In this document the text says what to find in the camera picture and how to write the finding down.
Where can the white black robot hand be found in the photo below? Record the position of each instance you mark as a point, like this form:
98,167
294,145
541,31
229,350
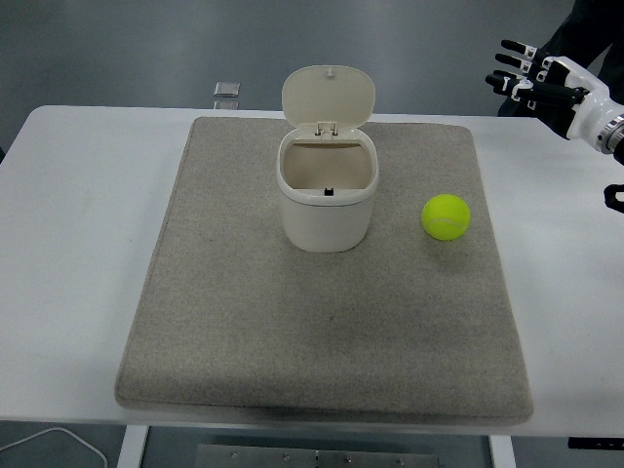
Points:
585,105

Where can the yellow-green tennis ball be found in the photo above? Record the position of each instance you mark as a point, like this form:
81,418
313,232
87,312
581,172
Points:
446,217

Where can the cream lidded plastic bin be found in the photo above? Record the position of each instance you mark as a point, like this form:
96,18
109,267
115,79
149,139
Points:
324,219

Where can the black table control panel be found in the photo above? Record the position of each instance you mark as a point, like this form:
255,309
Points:
595,443

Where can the beige fabric mat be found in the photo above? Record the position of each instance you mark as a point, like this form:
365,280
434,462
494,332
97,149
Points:
317,331

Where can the silver floor plate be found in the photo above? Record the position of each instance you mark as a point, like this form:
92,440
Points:
227,88
226,104

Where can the white table leg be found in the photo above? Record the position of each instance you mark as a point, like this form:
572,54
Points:
502,453
131,448

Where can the grey metal plate with screws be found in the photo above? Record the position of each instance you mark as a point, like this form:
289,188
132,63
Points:
292,458

